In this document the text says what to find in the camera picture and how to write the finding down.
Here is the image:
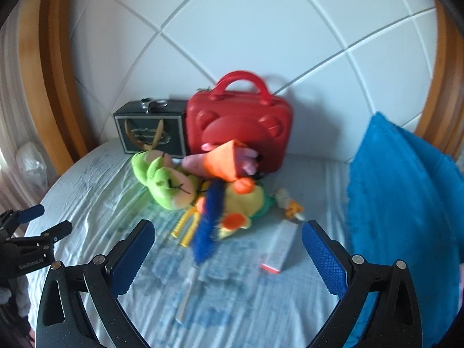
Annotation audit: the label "red bear carry case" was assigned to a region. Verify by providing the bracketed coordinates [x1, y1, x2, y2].
[185, 70, 293, 175]

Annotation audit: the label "small giraffe toy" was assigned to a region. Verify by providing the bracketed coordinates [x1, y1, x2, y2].
[273, 188, 305, 222]

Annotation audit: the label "white curtain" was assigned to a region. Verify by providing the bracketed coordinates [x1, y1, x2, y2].
[0, 25, 48, 207]

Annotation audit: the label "blue feather duster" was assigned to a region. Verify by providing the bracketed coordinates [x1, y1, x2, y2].
[175, 179, 225, 325]

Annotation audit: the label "clear plastic bag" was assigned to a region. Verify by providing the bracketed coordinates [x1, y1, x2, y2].
[16, 141, 49, 189]

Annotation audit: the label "yellow plush orange feet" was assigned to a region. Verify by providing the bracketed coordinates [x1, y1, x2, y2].
[196, 177, 276, 240]

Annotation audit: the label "black gift box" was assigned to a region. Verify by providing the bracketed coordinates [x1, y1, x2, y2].
[113, 97, 188, 158]

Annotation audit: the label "white padded headboard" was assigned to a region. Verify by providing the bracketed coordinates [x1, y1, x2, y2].
[69, 0, 448, 164]

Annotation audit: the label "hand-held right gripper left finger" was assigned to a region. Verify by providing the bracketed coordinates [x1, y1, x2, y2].
[35, 219, 156, 348]

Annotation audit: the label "wooden headboard frame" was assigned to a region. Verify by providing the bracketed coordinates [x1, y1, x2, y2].
[16, 0, 464, 165]

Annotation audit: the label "blue plastic crate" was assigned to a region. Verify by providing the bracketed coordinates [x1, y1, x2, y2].
[346, 112, 464, 348]

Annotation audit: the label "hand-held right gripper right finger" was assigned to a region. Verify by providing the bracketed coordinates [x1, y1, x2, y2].
[302, 220, 423, 348]

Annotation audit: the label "white carton box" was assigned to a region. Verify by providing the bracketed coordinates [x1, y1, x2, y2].
[259, 221, 300, 273]

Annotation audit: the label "lime green frog plush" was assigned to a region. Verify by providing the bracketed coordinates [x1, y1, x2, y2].
[130, 149, 204, 211]

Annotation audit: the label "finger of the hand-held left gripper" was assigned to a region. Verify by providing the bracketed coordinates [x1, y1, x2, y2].
[0, 204, 46, 230]
[5, 220, 73, 249]

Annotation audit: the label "pink pig plush orange dress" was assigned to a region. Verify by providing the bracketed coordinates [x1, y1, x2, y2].
[181, 139, 265, 184]

